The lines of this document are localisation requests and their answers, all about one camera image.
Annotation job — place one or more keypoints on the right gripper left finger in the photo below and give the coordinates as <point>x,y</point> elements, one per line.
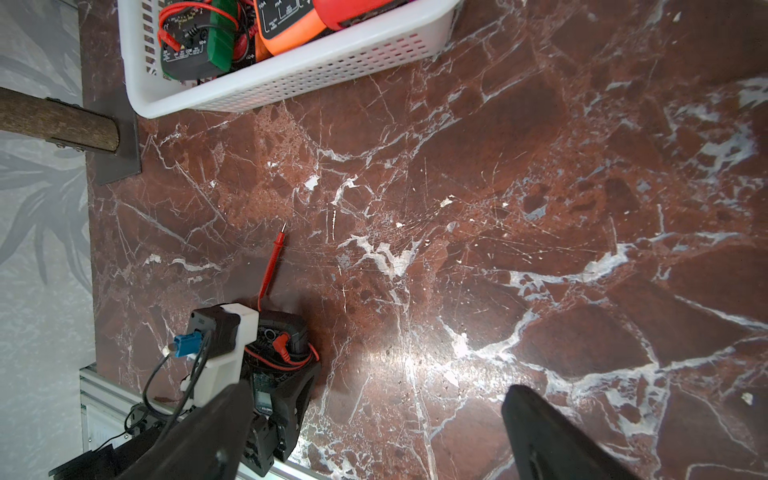
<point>207,444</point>

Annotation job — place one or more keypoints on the black metal tree base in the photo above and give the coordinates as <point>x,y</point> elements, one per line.
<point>105,93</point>

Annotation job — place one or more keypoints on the dark grey green multimeter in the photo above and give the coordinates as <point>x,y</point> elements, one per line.
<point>279,345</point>

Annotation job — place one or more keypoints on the orange multimeter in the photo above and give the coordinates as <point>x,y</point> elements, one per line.
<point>286,24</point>

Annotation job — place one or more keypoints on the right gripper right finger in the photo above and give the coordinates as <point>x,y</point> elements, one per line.
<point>546,445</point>

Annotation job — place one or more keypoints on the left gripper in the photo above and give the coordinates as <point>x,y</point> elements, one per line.
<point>281,395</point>

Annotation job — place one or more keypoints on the large red multimeter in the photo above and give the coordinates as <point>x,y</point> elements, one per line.
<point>340,14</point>

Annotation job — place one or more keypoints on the white plastic basket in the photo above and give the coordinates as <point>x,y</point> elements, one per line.
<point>412,32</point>

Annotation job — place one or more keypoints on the pink cherry blossom tree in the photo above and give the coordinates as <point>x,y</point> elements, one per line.
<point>57,122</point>

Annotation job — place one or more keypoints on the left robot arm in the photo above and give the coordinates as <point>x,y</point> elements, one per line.
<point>107,461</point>

